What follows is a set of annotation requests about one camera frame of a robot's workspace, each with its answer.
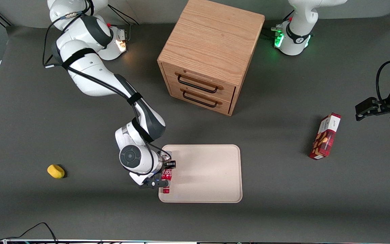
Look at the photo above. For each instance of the red coke bottle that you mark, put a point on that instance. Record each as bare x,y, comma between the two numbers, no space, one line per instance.
167,174

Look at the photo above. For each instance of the beige plastic tray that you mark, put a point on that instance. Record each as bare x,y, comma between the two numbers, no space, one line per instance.
205,174

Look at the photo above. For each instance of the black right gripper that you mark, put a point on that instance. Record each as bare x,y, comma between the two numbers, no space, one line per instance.
171,164

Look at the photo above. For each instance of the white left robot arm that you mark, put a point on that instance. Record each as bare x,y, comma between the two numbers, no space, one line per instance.
300,30

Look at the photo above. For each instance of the red snack box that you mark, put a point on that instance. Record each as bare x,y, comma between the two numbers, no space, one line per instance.
325,137

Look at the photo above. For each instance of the wooden drawer cabinet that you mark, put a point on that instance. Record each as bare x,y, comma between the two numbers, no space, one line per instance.
212,44

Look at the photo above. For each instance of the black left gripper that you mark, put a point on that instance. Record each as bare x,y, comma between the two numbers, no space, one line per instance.
386,104

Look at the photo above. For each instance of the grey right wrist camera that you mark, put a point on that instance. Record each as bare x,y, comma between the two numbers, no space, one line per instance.
141,177

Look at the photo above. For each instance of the yellow lemon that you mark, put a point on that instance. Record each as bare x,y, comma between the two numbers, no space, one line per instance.
56,171

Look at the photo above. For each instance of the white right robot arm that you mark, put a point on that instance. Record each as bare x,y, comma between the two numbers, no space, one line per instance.
90,71

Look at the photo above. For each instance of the wooden drawer front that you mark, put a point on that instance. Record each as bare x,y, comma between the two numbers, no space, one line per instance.
198,79
195,96

